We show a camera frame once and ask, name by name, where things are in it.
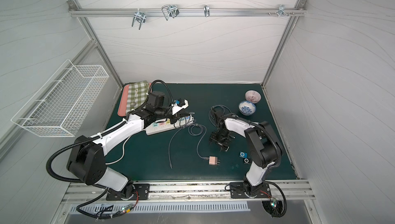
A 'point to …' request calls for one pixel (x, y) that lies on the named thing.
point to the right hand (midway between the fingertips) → (213, 145)
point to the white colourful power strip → (162, 125)
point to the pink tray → (122, 110)
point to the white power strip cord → (123, 154)
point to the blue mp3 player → (243, 154)
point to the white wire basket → (58, 108)
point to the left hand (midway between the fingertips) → (188, 111)
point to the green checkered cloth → (137, 93)
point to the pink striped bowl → (253, 95)
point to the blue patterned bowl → (247, 108)
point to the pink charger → (213, 161)
